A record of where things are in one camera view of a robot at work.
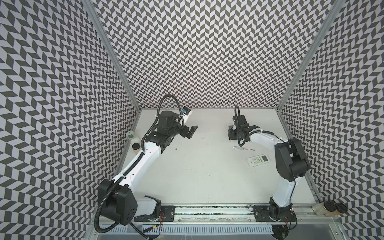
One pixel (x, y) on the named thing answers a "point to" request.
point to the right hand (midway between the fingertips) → (232, 136)
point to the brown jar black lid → (340, 208)
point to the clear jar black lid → (322, 208)
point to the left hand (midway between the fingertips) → (190, 121)
